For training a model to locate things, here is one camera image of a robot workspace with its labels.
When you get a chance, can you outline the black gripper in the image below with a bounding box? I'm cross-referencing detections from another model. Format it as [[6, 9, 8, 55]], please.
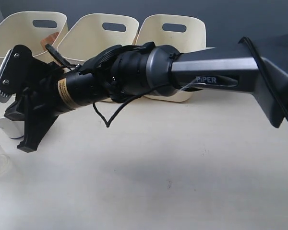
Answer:
[[4, 59, 110, 152]]

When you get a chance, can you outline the white paper cup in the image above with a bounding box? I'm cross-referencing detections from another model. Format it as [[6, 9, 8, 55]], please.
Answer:
[[0, 97, 24, 139]]

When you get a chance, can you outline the brown wooden cup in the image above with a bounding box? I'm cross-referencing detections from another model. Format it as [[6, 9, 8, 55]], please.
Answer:
[[40, 32, 59, 51]]

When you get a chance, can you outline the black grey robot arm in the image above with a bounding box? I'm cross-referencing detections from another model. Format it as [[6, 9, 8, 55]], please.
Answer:
[[0, 34, 288, 152]]

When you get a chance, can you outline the left cream plastic bin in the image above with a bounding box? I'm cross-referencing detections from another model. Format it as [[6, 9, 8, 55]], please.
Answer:
[[0, 11, 68, 66]]

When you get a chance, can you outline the cream plastic bin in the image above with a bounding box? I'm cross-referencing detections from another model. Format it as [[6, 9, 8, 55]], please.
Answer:
[[136, 16, 206, 103], [57, 13, 139, 65], [0, 11, 68, 66]]

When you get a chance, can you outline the middle cream plastic bin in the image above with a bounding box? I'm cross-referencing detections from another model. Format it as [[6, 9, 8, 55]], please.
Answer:
[[57, 13, 139, 65]]

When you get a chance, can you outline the right cream plastic bin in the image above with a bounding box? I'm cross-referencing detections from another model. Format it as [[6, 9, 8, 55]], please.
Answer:
[[136, 16, 206, 103]]

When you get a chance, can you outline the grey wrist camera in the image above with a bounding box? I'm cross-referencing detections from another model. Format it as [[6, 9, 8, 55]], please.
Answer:
[[0, 45, 33, 103]]

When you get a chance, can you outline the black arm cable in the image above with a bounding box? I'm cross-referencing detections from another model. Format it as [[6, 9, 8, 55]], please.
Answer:
[[45, 37, 288, 142]]

